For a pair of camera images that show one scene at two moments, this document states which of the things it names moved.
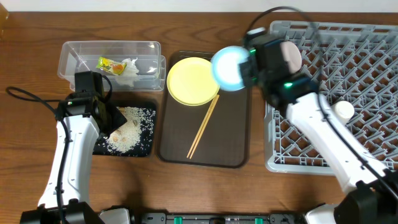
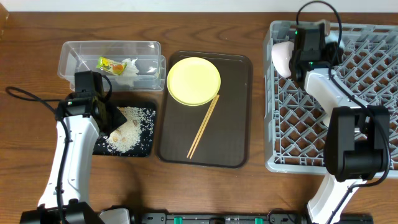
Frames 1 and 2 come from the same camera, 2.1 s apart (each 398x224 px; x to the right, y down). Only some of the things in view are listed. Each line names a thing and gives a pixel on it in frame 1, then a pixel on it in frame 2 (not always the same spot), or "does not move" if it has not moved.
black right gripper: (247, 69) → (330, 55)
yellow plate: (191, 82) does not move
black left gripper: (109, 120) does not move
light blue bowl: (224, 67) → (333, 36)
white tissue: (129, 76) does not move
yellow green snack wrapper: (112, 66) does not move
